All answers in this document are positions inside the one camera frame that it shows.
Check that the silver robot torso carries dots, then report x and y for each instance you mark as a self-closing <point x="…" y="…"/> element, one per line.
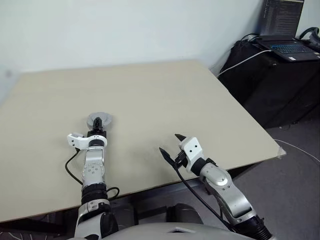
<point x="162" y="232"/>

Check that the black open laptop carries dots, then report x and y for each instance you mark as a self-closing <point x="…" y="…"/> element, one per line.
<point x="282" y="25"/>

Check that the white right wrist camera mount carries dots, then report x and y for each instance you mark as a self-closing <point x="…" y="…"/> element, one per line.
<point x="191" y="150"/>

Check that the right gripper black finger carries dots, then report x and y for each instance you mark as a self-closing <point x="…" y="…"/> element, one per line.
<point x="180" y="138"/>
<point x="167" y="155"/>

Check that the clear table corner tape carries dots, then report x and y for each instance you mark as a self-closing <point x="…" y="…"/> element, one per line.
<point x="282" y="151"/>

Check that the transparent round gear disc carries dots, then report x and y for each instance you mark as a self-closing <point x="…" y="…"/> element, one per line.
<point x="107" y="118"/>

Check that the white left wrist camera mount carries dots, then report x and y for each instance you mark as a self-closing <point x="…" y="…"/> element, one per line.
<point x="80" y="141"/>

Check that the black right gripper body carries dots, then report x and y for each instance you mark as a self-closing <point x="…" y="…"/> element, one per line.
<point x="181" y="160"/>

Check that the large black case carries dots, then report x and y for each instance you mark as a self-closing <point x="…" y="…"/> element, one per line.
<point x="270" y="97"/>

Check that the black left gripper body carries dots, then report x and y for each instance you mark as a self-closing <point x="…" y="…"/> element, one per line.
<point x="98" y="133"/>

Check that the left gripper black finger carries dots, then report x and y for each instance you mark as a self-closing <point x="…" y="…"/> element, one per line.
<point x="98" y="123"/>

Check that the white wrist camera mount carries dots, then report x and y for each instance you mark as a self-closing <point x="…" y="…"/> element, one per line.
<point x="80" y="141"/>
<point x="191" y="150"/>

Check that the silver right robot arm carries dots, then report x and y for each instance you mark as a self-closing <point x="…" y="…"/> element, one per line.
<point x="222" y="185"/>

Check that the dark rounded shape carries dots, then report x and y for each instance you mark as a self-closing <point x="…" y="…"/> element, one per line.
<point x="185" y="213"/>

